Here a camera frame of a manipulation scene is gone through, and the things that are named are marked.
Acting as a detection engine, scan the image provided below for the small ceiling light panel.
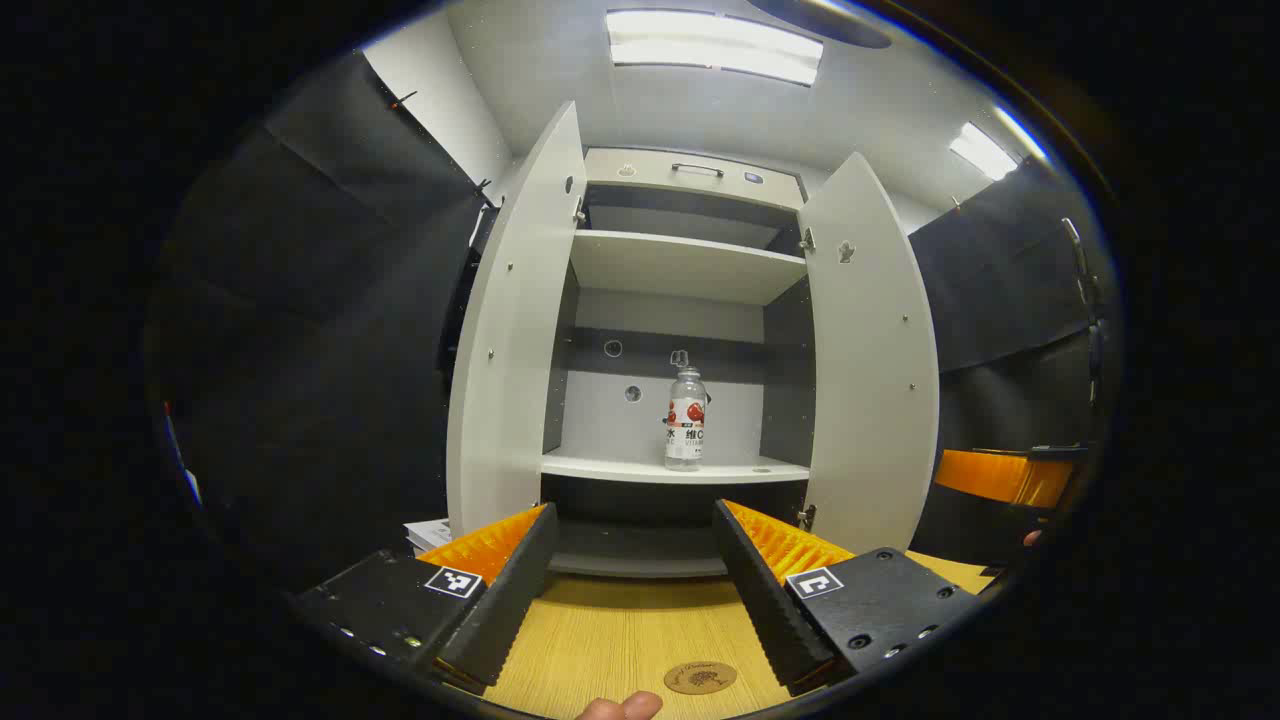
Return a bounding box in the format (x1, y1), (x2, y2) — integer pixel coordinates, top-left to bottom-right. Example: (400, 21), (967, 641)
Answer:
(950, 122), (1021, 181)

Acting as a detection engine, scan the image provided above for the wide ceiling light panel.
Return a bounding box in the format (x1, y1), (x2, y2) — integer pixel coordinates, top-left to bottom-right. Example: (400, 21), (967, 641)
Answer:
(605, 10), (824, 87)

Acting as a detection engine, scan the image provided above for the white cabinet shelf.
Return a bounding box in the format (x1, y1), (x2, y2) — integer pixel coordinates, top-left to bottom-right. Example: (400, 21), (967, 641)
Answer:
(542, 450), (811, 486)
(570, 230), (809, 306)

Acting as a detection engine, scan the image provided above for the clear plastic bottle red label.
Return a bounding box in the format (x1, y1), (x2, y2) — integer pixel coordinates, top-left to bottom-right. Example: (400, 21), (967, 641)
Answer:
(664, 366), (707, 471)

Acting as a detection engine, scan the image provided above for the round wooden coaster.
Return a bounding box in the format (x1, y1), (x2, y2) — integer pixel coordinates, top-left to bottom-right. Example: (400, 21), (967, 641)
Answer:
(664, 660), (738, 696)

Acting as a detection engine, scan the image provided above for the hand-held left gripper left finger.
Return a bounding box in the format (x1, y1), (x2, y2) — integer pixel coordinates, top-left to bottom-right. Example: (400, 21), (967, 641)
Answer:
(290, 502), (559, 696)

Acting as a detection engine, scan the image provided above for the grey cabinet drawer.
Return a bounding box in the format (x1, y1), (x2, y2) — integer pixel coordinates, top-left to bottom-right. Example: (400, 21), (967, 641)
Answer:
(583, 148), (806, 211)

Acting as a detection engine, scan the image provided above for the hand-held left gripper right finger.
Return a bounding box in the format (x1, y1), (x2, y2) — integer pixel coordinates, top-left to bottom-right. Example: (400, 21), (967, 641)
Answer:
(712, 498), (986, 698)

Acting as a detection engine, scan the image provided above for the grey cabinet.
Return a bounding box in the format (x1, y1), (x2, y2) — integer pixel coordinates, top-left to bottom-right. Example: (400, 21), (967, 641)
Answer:
(540, 148), (813, 579)

